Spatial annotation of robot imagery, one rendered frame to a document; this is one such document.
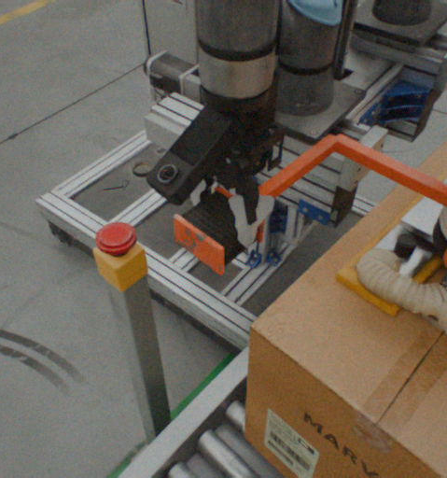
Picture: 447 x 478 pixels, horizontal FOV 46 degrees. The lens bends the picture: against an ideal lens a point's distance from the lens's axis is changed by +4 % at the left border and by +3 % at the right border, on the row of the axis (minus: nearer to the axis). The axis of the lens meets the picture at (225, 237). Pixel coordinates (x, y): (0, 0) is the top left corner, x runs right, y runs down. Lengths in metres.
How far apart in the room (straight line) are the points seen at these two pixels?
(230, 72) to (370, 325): 0.42
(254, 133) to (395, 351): 0.35
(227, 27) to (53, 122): 2.64
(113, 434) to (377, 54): 1.42
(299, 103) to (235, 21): 0.68
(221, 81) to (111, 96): 2.74
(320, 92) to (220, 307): 0.88
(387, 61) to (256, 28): 1.12
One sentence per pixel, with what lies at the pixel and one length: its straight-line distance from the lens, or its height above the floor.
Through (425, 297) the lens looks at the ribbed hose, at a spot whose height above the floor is 1.16.
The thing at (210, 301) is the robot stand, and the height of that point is 0.23.
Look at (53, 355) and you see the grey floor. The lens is 2.05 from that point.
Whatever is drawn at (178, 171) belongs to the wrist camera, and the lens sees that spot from 0.54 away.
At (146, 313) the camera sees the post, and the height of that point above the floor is 0.82.
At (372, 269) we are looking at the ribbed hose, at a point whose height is 1.15.
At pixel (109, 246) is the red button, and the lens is 0.89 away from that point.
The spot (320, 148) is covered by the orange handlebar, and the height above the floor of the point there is 1.21.
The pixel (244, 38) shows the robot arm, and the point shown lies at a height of 1.47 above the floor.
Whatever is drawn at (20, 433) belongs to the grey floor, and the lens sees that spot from 1.94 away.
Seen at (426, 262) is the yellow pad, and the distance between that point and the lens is 0.83.
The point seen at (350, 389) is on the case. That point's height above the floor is 1.07.
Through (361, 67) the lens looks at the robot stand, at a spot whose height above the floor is 0.95.
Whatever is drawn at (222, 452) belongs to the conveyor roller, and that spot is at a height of 0.55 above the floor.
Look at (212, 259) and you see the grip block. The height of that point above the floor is 1.20.
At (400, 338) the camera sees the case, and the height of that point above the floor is 1.07.
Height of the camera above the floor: 1.69
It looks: 47 degrees down
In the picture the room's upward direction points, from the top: straight up
